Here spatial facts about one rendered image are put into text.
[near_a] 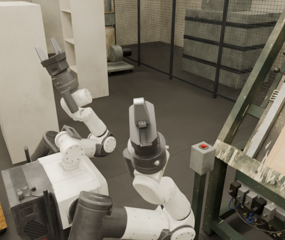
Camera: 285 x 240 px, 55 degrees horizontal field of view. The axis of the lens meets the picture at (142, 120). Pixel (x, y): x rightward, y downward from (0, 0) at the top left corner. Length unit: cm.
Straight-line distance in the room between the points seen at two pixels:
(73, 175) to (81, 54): 420
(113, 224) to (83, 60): 440
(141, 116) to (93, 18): 452
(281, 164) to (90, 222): 138
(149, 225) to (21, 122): 276
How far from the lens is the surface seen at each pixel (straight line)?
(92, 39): 505
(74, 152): 88
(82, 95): 116
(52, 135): 114
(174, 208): 83
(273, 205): 184
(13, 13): 317
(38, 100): 339
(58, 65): 114
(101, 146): 126
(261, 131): 197
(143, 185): 69
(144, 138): 55
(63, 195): 88
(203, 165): 191
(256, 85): 213
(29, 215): 91
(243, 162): 197
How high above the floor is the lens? 192
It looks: 26 degrees down
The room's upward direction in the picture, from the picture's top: straight up
